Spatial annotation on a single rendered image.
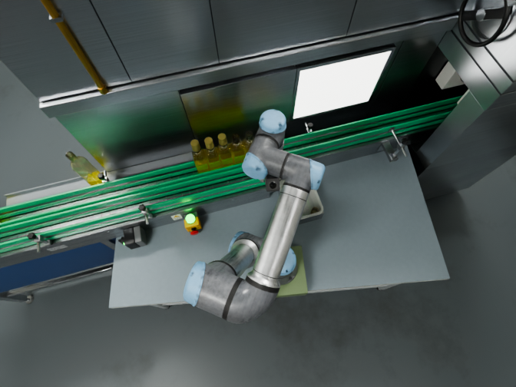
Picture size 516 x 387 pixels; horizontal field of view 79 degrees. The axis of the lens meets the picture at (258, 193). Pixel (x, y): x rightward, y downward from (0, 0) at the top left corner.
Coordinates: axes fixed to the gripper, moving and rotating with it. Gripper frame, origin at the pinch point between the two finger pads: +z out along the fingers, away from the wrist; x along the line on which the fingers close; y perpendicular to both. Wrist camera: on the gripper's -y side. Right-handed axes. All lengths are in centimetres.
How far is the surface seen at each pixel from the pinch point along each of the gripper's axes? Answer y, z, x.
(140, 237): -8, 36, 61
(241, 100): 37.6, -1.9, 9.6
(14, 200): 12, 32, 121
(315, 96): 46, 7, -24
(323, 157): 28, 33, -30
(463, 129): 25, 9, -87
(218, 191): 8.4, 25.2, 22.7
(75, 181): 21, 31, 94
